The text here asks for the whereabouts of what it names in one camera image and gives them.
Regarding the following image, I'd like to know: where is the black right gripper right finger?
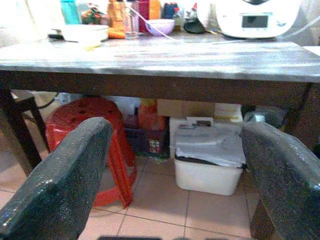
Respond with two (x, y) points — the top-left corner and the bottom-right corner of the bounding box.
(240, 121), (320, 240)

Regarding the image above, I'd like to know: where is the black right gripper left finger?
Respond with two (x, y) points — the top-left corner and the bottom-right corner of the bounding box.
(0, 116), (114, 240)

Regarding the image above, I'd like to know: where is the red plastic stool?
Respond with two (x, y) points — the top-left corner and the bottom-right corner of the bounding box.
(45, 97), (138, 210)

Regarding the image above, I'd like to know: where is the white plastic bin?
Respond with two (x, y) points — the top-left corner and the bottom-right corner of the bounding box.
(174, 147), (247, 197)

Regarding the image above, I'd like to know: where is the stack of white papers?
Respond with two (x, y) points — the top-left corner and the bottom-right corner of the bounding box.
(169, 122), (247, 167)

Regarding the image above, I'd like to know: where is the white box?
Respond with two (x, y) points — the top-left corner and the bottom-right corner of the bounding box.
(214, 102), (243, 123)

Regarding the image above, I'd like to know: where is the dark carton with red labels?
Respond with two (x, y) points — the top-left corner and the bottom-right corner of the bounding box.
(143, 129), (171, 158)

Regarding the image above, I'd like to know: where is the orange bag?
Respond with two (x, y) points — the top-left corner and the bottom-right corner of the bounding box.
(138, 98), (168, 132)

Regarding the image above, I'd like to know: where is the brown cardboard box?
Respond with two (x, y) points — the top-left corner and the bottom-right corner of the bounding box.
(156, 99), (216, 118)

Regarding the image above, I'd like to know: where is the dark wooden table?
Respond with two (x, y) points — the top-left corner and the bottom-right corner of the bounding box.
(0, 32), (320, 176)

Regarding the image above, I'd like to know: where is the white shallow dish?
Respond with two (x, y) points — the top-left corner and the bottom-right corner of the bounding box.
(58, 24), (110, 43)

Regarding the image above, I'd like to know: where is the white kitchen appliance with screen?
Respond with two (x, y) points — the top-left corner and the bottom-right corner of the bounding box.
(197, 0), (302, 40)

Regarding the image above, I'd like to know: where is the red green decoration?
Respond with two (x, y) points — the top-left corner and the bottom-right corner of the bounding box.
(81, 3), (106, 25)

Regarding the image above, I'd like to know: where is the teal bottle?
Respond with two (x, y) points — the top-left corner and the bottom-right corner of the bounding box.
(60, 0), (81, 25)

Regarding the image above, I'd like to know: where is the clear drinking glass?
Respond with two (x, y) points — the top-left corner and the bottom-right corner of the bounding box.
(124, 7), (140, 40)

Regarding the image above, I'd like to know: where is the orange snack packet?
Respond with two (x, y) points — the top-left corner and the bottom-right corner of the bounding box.
(107, 0), (127, 39)

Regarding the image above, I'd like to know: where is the purple plastic bowl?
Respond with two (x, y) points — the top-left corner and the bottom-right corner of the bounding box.
(146, 19), (176, 36)

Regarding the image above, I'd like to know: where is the red box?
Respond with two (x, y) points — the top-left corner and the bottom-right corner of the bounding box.
(138, 0), (150, 33)

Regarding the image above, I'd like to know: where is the small bottle with red cap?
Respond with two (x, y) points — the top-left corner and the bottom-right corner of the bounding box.
(173, 7), (183, 32)

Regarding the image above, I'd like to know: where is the orange box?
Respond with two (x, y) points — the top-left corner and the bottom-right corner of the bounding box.
(149, 0), (161, 20)

